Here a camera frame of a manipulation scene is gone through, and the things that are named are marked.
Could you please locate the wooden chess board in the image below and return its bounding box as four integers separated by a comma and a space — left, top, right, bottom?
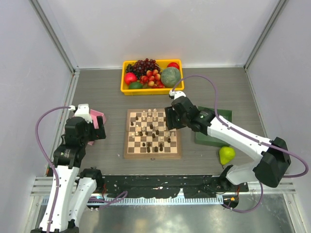
123, 108, 182, 159

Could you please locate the yellow plastic fruit bin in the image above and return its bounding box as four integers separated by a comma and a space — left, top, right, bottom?
121, 59, 184, 96

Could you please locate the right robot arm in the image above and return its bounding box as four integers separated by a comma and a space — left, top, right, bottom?
165, 96, 291, 191

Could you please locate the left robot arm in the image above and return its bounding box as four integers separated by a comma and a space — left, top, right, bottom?
32, 116, 105, 233

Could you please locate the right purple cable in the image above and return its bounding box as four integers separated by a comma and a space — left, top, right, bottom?
171, 74, 310, 213

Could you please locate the dark grape bunch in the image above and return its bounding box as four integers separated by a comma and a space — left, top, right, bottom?
125, 58, 161, 78

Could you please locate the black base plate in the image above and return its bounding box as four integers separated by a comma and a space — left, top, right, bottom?
95, 175, 249, 199

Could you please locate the green lime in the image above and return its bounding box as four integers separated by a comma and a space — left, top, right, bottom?
128, 82, 143, 89

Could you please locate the red apple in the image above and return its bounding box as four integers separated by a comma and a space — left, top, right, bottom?
124, 72, 138, 85

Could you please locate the red tomato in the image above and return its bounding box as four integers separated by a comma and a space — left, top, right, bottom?
167, 62, 180, 69

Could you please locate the green melon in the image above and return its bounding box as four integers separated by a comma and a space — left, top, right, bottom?
161, 67, 181, 88

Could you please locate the pink plastic box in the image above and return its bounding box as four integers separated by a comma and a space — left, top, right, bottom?
63, 109, 108, 146

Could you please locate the green pear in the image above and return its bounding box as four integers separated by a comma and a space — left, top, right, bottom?
219, 146, 236, 166

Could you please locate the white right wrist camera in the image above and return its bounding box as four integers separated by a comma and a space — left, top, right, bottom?
169, 90, 186, 100

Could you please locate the green tray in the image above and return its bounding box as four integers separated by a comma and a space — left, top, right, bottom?
194, 109, 232, 148

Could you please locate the red cherry cluster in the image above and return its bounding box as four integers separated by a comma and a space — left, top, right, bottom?
139, 69, 165, 89

